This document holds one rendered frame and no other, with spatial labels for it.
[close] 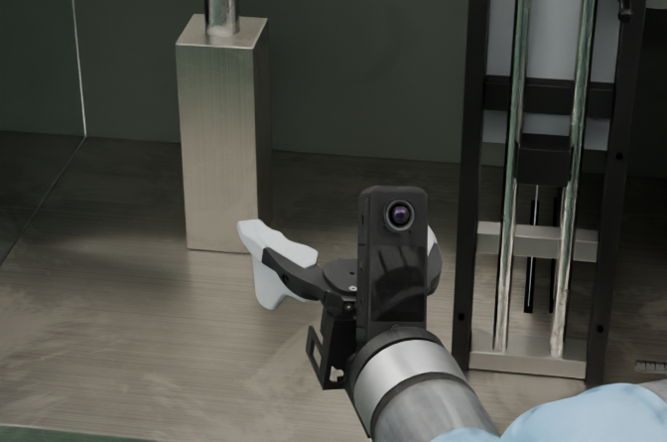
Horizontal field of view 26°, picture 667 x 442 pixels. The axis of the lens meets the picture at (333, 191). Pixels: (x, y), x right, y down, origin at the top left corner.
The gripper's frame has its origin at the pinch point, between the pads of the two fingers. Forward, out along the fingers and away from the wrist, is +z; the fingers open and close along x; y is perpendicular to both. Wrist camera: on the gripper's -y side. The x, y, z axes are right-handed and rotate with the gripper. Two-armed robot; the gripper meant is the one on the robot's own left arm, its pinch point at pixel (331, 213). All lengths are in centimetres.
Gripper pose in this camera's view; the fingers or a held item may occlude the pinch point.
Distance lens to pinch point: 115.2
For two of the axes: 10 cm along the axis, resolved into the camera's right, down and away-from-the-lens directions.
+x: 9.5, -0.1, 3.0
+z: -2.7, -4.7, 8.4
